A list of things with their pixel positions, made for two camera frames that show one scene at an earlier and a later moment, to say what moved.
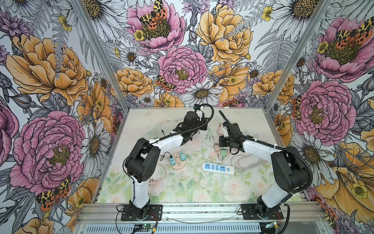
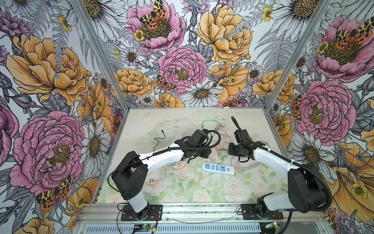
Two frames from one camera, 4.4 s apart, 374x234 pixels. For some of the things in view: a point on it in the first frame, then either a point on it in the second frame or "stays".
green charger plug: (224, 152) stays
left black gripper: (204, 123) to (206, 153)
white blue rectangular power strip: (218, 168) stays
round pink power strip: (179, 165) stays
